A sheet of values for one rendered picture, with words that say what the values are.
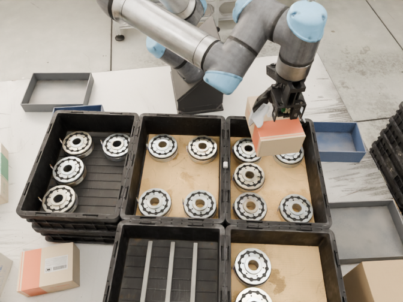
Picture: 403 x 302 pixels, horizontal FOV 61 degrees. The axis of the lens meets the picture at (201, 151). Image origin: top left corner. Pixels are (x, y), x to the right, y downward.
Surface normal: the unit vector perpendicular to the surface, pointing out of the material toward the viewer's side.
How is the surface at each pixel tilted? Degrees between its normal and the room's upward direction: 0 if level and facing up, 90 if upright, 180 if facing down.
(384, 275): 0
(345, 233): 0
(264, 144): 90
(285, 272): 0
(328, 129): 90
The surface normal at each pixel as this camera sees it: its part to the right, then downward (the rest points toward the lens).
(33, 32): 0.00, -0.58
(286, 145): 0.14, 0.81
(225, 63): -0.25, 0.02
